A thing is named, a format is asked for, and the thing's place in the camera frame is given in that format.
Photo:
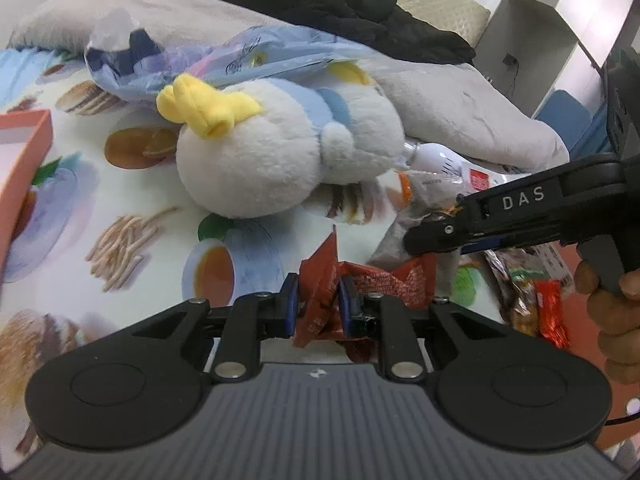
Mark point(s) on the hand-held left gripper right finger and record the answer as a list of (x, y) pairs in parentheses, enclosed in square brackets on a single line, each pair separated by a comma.
[(348, 310)]

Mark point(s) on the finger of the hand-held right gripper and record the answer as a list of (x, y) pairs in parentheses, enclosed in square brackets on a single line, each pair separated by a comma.
[(435, 235)]

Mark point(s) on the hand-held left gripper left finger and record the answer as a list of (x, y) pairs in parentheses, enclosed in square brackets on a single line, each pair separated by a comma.
[(290, 305)]

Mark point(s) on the grey foil snack packet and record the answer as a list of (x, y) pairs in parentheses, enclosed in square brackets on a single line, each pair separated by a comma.
[(400, 240)]

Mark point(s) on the dark red snack packet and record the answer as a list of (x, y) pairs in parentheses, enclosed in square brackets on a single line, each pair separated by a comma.
[(325, 280)]

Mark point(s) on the pile of snack packets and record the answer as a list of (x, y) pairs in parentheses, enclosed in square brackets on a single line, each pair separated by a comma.
[(520, 285)]

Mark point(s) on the pink cardboard box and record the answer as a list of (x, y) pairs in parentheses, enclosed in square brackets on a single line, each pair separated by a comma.
[(582, 345)]

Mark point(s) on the person's right hand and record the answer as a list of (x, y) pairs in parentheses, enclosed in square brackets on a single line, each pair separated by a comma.
[(615, 320)]

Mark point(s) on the white bottle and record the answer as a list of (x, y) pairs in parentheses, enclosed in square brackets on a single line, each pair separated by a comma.
[(440, 160)]

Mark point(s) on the blue chair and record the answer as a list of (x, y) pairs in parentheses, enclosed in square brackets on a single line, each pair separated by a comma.
[(560, 120)]

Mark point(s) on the blue curtain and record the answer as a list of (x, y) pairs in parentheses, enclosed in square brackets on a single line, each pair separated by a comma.
[(597, 130)]

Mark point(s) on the grey duvet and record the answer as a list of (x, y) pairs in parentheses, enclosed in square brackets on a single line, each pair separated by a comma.
[(450, 110)]

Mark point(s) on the white blue plush toy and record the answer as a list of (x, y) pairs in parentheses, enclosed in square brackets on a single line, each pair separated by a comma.
[(260, 160)]

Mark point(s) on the food print bed sheet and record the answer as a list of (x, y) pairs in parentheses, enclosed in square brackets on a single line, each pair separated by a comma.
[(125, 240)]

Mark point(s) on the cream padded headboard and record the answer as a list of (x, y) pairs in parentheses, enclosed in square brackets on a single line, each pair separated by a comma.
[(440, 0)]

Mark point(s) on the black blanket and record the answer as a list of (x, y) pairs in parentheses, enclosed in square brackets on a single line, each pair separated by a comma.
[(350, 10)]

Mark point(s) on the blue plastic bag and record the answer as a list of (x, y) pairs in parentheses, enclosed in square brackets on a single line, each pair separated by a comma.
[(225, 55)]

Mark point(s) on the pink cardboard box lid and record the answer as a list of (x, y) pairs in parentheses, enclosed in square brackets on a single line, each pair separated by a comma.
[(20, 160)]

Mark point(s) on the black wall socket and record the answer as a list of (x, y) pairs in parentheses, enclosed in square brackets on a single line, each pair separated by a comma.
[(510, 59)]

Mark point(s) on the white grey wall cabinet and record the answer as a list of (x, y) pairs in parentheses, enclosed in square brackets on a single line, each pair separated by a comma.
[(550, 10)]

